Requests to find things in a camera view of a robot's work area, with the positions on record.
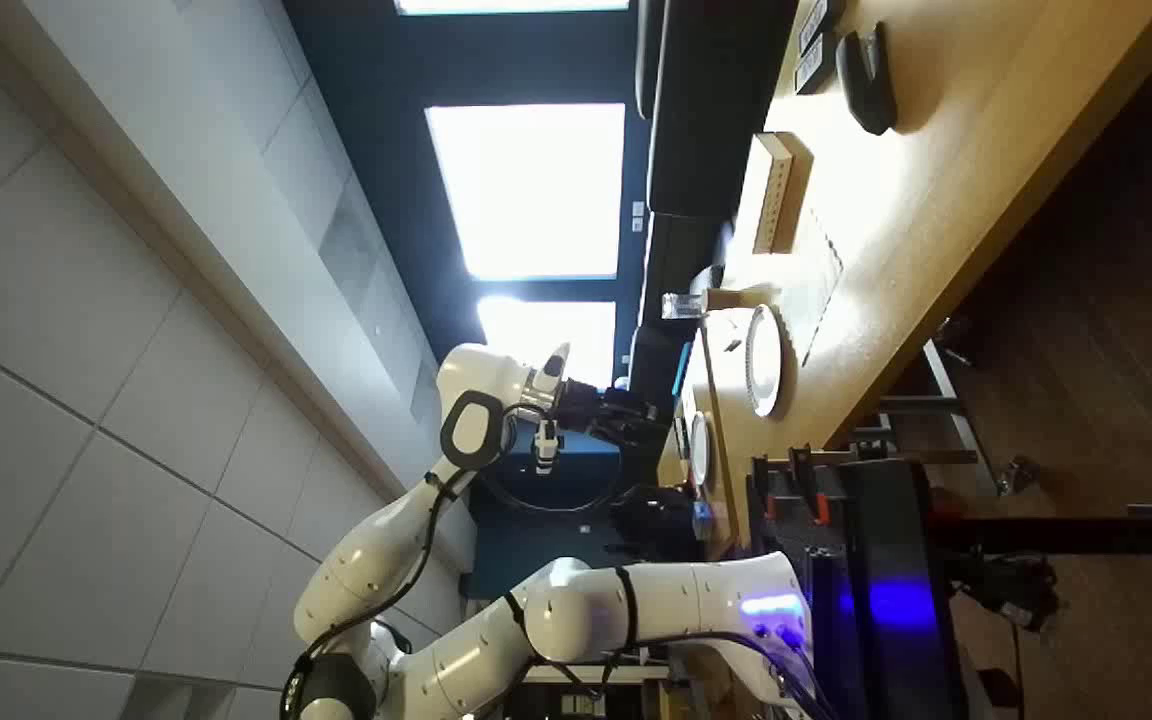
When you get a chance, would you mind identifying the red clamp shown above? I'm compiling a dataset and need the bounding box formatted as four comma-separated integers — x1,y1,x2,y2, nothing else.
766,456,849,532

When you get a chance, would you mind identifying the bright window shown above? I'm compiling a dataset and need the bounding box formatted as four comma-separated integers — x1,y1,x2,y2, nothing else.
390,0,631,393

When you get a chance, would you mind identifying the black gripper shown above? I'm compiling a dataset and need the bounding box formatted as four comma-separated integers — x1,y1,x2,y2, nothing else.
560,376,666,448

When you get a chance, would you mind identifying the white paper napkin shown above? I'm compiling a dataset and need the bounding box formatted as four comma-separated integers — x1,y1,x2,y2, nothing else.
791,215,849,372

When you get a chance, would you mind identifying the black metal table frame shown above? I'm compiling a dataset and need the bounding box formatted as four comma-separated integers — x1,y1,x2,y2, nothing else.
868,335,1152,555

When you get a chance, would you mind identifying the flat rectangular box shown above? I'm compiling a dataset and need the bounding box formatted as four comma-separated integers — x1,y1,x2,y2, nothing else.
747,127,817,255

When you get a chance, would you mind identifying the dark flat object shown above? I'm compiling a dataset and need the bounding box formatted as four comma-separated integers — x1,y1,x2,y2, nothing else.
791,0,849,97

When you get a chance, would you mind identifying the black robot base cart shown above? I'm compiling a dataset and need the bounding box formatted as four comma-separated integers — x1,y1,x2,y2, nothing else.
747,453,972,720

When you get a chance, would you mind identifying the white plate with blue dots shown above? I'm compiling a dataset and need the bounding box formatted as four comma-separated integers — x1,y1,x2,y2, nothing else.
741,301,799,423

